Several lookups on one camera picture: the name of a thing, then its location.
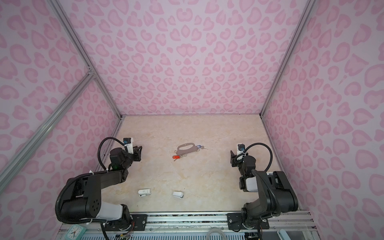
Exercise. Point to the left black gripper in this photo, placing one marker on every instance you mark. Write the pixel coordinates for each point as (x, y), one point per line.
(137, 153)

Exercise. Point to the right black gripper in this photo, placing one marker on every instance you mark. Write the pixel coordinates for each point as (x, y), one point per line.
(233, 161)

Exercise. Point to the silver carabiner keyring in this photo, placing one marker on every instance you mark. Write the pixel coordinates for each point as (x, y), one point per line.
(185, 149)

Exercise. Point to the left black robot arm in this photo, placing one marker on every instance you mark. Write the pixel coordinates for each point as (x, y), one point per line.
(80, 200)

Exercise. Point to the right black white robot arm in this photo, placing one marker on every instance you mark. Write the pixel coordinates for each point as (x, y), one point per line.
(275, 193)

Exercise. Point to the left white key tag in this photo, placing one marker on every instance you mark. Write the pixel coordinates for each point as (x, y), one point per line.
(144, 192)

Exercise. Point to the white key tag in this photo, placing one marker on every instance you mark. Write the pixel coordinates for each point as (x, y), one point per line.
(144, 192)
(178, 194)

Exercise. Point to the right white key tag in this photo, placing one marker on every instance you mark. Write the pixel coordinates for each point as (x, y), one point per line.
(178, 194)

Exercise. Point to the clear plastic tube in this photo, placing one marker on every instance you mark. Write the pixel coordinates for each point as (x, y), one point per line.
(217, 232)

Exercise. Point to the small green clock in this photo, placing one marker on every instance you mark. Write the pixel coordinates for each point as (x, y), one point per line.
(75, 232)

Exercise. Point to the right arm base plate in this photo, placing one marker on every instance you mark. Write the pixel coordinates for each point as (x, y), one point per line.
(236, 223)

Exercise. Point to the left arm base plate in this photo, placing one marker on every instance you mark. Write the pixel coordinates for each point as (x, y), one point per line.
(136, 222)

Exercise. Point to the diagonal aluminium frame bar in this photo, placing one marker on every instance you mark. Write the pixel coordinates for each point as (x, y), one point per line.
(19, 160)

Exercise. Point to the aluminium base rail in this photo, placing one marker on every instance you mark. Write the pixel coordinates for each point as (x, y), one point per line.
(195, 226)

